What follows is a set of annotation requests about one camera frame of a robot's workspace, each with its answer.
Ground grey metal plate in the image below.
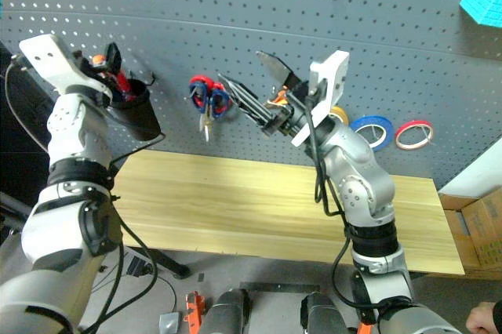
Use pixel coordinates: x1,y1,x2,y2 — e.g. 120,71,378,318
158,312,184,334

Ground black table leg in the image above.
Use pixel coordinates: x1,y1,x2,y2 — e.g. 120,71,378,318
129,247,192,279

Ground black plastic cup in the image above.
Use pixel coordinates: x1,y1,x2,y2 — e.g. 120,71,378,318
107,70,162,142

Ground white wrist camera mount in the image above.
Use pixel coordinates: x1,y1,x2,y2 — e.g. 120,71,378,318
289,50,351,147
18,34,114,107

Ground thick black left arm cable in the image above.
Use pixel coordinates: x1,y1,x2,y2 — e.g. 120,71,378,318
80,132,166,334

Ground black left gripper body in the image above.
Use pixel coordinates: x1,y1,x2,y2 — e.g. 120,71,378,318
71,50,118,104

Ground red handled scissors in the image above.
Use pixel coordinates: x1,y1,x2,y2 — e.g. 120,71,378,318
188,74,228,143

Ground orange black screwdriver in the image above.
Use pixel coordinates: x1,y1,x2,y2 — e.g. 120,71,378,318
90,53,133,102

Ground blue tape roll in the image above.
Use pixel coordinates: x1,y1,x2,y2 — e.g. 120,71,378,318
349,114,395,152

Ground yellow tape roll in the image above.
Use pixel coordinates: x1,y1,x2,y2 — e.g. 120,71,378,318
329,105,350,125

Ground blue handled scissors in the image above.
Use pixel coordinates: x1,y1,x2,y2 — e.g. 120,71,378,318
190,82,233,143

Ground open brown cardboard box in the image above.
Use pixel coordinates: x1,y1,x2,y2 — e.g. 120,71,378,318
438,191,478,269

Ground grey metal pegboard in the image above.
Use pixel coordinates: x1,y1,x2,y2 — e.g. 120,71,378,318
0,0,502,190

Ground dark grey rounded shape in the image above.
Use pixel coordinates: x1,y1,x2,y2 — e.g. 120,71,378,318
300,292,350,334
203,289,252,334

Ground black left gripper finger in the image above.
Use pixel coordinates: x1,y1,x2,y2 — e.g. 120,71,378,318
105,42,123,75

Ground small black device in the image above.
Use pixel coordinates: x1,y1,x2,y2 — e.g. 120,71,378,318
125,255,152,276

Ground thin black left wrist cable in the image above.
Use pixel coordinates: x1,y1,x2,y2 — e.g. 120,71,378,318
3,57,50,153

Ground black flat bar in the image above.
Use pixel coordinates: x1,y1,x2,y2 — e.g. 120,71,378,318
238,281,321,294

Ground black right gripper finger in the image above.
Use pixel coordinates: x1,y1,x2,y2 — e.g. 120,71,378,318
217,73,275,130
255,50,301,88

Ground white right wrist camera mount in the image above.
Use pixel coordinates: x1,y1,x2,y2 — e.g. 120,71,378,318
289,50,351,147

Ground orange black handled pliers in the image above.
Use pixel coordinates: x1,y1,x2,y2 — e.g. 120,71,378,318
263,85,293,111

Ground cyan plastic bin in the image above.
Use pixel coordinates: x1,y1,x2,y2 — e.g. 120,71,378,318
459,0,502,29

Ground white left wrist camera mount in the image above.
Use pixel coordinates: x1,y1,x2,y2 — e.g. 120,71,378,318
18,34,114,107

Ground person's bare hand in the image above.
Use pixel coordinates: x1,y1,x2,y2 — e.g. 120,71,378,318
465,301,500,334

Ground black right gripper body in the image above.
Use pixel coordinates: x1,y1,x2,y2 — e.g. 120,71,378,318
261,81,315,139

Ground red tape roll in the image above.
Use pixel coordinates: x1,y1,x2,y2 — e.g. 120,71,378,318
394,120,435,151

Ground labelled brown cardboard box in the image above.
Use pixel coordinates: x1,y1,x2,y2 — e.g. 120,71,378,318
460,187,502,269

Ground black cabinet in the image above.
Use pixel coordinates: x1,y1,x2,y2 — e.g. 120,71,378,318
0,39,53,209

